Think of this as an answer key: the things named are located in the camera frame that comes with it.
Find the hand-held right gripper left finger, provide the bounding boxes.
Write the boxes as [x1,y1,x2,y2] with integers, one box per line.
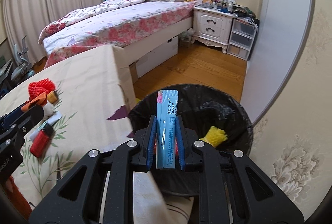
[28,115,158,224]

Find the floral bed sheet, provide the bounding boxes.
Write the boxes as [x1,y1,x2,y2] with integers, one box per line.
[43,1,195,69]

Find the small pale plastic bag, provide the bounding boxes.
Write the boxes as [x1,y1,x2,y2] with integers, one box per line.
[179,29,194,48]

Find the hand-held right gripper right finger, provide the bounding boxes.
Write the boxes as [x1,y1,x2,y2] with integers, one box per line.
[176,114,306,224]

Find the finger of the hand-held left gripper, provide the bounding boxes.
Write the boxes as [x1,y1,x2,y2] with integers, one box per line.
[0,108,23,126]
[0,104,45,148]

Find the orange paper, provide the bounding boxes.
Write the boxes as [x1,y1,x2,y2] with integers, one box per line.
[22,93,48,111]

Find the light blue carton box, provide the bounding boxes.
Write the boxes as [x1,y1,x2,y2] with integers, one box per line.
[156,89,179,169]

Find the nightstand clutter of small bottles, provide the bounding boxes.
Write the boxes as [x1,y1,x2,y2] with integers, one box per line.
[202,0,260,22]

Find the white nightstand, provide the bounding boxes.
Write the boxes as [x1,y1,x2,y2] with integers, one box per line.
[193,6,235,53]

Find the small yellow label bottle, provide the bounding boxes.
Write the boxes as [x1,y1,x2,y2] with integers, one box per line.
[47,91,59,104]

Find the red foam fruit net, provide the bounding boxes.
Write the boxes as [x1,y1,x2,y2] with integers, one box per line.
[28,78,56,100]

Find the beige curtain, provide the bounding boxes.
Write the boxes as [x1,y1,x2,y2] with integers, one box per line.
[0,0,103,63]

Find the white storage box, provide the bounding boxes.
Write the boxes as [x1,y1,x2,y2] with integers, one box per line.
[136,36,179,78]

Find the white tissue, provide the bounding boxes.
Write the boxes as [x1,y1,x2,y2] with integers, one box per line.
[42,103,55,118]

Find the yellow foam fruit net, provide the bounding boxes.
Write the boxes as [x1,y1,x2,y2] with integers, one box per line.
[198,126,229,148]

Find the black trash bin with liner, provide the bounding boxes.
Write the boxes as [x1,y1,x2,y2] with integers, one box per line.
[128,83,254,197]

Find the clear plastic drawer unit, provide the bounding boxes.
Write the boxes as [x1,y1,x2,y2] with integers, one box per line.
[226,17,257,61]

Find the floral quilt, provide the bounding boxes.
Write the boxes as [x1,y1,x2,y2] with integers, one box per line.
[38,0,155,44]

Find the white squeeze tube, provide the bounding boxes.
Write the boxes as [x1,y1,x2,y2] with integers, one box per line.
[28,112,63,141]

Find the red bottle with black cap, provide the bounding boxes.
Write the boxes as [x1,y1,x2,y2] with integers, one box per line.
[30,127,54,159]

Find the grey sliding wardrobe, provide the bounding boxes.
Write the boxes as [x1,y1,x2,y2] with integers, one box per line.
[246,0,315,123]

